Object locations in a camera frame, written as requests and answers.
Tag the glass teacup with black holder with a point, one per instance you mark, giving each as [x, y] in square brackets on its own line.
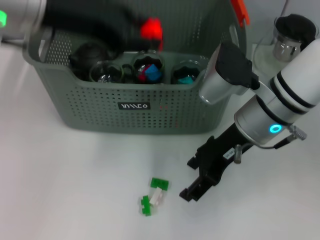
[186, 71]
[107, 73]
[147, 60]

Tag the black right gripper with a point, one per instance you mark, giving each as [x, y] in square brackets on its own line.
[220, 155]

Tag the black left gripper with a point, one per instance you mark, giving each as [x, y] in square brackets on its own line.
[87, 17]

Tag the orange-red sloped building brick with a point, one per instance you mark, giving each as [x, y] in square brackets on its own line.
[151, 28]

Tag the white building brick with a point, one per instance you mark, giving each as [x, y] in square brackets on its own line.
[157, 197]

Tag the glass pitcher with black lid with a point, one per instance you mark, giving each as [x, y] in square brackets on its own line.
[292, 27]

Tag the blue building brick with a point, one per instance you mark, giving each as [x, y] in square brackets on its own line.
[153, 73]

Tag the teal building brick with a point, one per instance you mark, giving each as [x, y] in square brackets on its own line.
[186, 80]

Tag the green stepped building brick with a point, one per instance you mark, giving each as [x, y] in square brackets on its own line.
[146, 207]

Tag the grey-green perforated storage bin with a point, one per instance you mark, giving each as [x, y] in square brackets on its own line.
[150, 120]

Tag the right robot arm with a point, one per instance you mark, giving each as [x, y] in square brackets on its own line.
[287, 95]

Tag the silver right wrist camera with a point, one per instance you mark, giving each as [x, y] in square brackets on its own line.
[225, 72]

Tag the black clay teapot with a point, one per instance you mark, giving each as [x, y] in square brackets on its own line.
[87, 57]

